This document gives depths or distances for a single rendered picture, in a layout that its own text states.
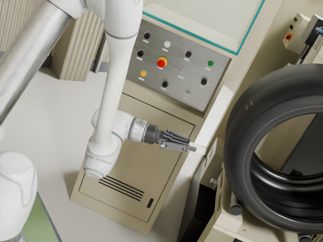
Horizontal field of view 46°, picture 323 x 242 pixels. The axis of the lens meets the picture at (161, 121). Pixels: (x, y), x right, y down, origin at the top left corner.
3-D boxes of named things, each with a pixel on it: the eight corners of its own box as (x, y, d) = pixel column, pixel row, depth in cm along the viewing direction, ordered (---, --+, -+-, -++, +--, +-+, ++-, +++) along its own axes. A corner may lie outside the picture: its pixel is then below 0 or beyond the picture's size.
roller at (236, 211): (241, 170, 172) (231, 166, 173) (243, 162, 170) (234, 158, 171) (240, 217, 141) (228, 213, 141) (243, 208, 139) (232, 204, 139)
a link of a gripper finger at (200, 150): (189, 142, 143) (189, 143, 142) (206, 148, 142) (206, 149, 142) (187, 149, 144) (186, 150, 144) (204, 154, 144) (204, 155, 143)
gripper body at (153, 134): (145, 128, 140) (169, 136, 139) (150, 119, 147) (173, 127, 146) (141, 145, 143) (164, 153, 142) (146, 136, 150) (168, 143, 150)
